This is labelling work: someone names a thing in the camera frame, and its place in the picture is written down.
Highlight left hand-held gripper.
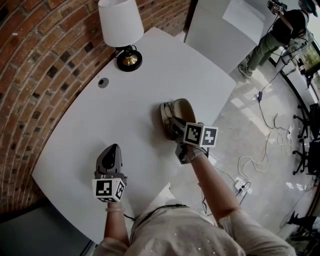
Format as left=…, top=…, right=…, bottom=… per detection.
left=91, top=143, right=129, bottom=203

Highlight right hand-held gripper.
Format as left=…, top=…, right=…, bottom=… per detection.
left=167, top=116, right=219, bottom=165

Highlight beige glasses case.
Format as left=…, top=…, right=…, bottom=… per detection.
left=159, top=98, right=197, bottom=141

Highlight person's right forearm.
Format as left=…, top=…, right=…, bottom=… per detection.
left=191, top=156, right=245, bottom=226

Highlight person's left forearm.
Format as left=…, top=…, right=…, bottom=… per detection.
left=103, top=202, right=131, bottom=247

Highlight white desk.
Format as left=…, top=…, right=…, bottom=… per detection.
left=31, top=26, right=237, bottom=245

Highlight white power strip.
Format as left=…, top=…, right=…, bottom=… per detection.
left=233, top=176, right=252, bottom=195

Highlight person's white clothing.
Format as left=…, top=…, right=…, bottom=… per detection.
left=93, top=182, right=297, bottom=256

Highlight white shelf cabinet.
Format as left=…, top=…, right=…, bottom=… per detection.
left=184, top=0, right=267, bottom=75

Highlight grey cabinet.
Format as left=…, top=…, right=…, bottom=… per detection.
left=0, top=202, right=94, bottom=256

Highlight white shade table lamp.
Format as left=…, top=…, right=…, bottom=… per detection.
left=97, top=0, right=145, bottom=73

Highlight long white floor cable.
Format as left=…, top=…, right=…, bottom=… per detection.
left=208, top=152, right=238, bottom=181

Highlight tangled white floor cable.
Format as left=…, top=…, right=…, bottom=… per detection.
left=237, top=124, right=294, bottom=183

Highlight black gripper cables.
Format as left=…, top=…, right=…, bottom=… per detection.
left=197, top=181, right=252, bottom=216

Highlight black body-worn cable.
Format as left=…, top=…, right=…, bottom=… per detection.
left=123, top=203, right=188, bottom=224

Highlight black adapter cable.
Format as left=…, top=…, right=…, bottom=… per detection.
left=257, top=72, right=291, bottom=134

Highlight grey desk cable grommet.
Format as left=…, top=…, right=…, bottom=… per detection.
left=96, top=77, right=110, bottom=89

